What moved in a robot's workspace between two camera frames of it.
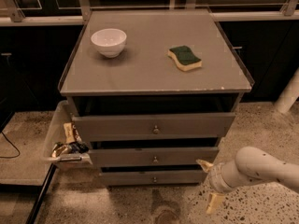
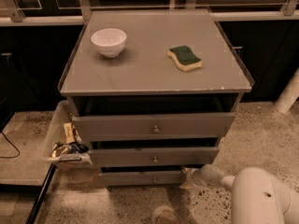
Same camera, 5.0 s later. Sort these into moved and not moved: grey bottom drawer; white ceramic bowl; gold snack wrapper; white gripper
Moved: white gripper
Not moved: gold snack wrapper; white ceramic bowl; grey bottom drawer
